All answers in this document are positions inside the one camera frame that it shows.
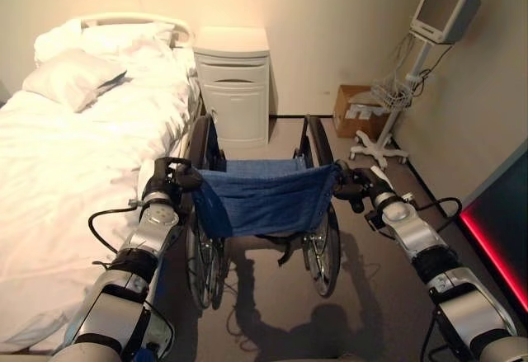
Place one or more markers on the white pillow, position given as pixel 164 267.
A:
pixel 128 42

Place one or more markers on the white bedside cabinet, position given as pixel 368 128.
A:
pixel 233 86

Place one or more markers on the hospital bed with white sheets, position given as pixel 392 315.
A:
pixel 82 160

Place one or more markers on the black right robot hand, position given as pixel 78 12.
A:
pixel 358 182

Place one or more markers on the grey-cased pillow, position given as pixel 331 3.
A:
pixel 72 77

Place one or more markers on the wheelchair with blue fabric back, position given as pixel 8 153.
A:
pixel 264 197

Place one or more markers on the dark panel with red light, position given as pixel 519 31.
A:
pixel 501 217

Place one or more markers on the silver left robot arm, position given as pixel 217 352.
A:
pixel 132 267

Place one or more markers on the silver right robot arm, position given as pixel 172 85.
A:
pixel 445 279

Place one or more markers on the patient monitor on stand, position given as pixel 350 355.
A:
pixel 416 69

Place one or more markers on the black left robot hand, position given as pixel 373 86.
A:
pixel 186 177

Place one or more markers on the brown cardboard box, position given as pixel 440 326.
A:
pixel 358 110

